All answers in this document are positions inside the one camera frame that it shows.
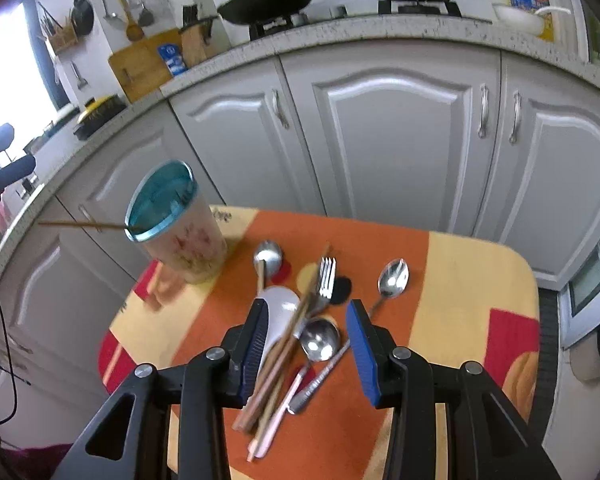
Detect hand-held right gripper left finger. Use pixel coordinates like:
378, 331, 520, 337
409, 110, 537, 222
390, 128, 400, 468
52, 297, 271, 480

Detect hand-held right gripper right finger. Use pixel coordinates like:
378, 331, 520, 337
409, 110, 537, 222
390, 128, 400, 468
345, 299, 563, 480

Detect brown wooden chopstick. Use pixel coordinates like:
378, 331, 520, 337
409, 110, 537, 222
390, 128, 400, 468
240, 305, 313, 435
232, 244, 332, 433

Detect white ceramic spoon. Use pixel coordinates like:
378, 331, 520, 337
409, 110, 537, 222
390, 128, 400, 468
256, 285, 302, 376

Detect steel spoon with pink handle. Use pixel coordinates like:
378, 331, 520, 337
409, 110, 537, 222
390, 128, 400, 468
254, 315, 341, 459

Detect pale cream chopstick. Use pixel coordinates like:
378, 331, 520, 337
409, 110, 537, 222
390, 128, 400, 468
247, 360, 303, 462

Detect steel spoon with wooden handle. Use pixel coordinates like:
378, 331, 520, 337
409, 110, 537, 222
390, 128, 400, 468
253, 240, 284, 293

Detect steel spoon with textured handle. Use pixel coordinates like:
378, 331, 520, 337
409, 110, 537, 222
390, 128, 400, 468
287, 258, 410, 416

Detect steel fork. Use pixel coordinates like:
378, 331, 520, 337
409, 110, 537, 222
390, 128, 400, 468
305, 256, 337, 320

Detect thin wooden chopstick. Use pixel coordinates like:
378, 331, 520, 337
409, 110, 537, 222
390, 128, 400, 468
39, 221, 137, 236

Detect floral utensil holder teal rim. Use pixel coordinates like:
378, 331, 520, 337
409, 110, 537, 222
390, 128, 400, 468
124, 160, 228, 285

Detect grey cabinet door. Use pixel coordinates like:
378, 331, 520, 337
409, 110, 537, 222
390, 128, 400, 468
279, 42, 503, 247
0, 199, 153, 361
472, 54, 600, 283
55, 104, 227, 281
169, 54, 327, 217

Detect yellow and black brush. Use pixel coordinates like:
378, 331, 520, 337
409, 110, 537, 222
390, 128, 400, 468
73, 95, 129, 142

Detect orange dotted table cover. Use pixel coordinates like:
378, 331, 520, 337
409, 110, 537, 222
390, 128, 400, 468
97, 205, 541, 480

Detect hanging black frying pan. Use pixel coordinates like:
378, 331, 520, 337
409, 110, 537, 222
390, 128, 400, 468
71, 0, 95, 37

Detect wooden cutting board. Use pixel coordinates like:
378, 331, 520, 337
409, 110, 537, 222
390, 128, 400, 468
107, 29, 183, 104

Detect hanging wooden spatula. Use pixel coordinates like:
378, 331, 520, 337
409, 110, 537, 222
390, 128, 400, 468
114, 0, 146, 43

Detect blue packet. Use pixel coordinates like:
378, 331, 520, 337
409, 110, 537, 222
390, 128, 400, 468
157, 42, 187, 79

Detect wooden knife block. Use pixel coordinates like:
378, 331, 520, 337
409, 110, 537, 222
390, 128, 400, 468
180, 4, 220, 67

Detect person's dark red clothing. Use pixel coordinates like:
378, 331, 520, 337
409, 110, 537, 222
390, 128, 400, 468
0, 380, 78, 480

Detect black gas stove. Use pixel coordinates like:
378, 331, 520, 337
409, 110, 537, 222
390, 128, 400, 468
249, 0, 463, 42

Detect white bowl with spoon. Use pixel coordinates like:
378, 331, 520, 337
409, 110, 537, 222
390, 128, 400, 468
492, 2, 574, 37

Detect wall chopstick rack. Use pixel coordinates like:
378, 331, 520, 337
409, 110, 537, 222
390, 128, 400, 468
36, 1, 81, 56

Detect metal cabinet handle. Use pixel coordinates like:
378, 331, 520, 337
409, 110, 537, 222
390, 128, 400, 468
477, 84, 490, 139
271, 89, 290, 129
509, 90, 524, 145

